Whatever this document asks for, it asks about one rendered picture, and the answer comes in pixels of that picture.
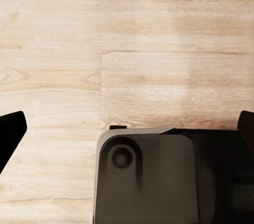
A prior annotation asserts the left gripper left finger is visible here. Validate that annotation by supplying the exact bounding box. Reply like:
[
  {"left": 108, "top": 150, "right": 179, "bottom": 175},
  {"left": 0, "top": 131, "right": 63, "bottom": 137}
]
[{"left": 0, "top": 111, "right": 28, "bottom": 173}]

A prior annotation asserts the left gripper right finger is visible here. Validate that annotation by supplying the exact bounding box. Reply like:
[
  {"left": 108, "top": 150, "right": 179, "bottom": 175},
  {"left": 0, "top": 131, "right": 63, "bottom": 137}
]
[{"left": 237, "top": 110, "right": 254, "bottom": 153}]

